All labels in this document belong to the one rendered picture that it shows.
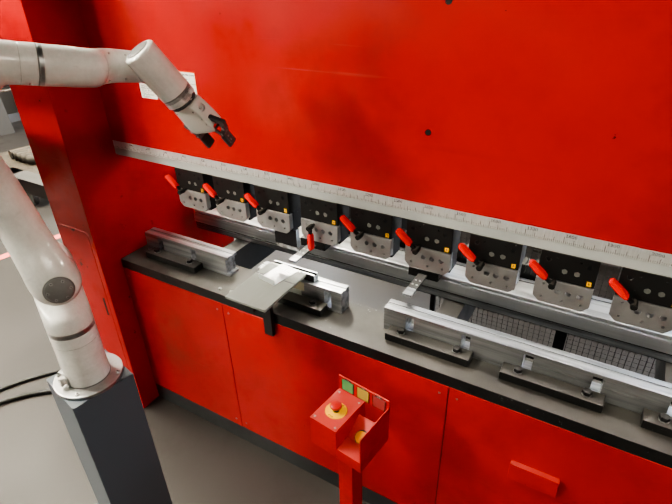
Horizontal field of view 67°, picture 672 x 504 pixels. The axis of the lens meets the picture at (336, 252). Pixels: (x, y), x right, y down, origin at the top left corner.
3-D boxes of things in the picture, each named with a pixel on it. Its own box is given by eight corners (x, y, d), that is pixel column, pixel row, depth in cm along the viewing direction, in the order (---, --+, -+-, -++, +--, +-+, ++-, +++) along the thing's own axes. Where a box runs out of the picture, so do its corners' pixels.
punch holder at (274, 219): (257, 225, 193) (253, 185, 184) (271, 217, 199) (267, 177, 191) (290, 234, 186) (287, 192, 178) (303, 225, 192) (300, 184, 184)
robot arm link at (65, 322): (51, 346, 133) (20, 269, 121) (40, 312, 147) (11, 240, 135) (99, 329, 139) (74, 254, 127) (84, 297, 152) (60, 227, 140)
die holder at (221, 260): (148, 249, 240) (144, 231, 235) (158, 244, 245) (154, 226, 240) (230, 276, 218) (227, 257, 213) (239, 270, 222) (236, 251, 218)
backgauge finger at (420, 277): (391, 294, 185) (391, 282, 182) (418, 261, 204) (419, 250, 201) (422, 303, 179) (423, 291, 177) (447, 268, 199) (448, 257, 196)
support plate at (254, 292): (225, 298, 184) (224, 296, 184) (268, 264, 204) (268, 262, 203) (264, 312, 176) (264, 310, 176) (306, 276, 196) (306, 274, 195)
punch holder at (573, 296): (531, 298, 148) (541, 249, 140) (537, 284, 154) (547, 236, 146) (587, 313, 141) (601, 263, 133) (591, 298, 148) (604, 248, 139)
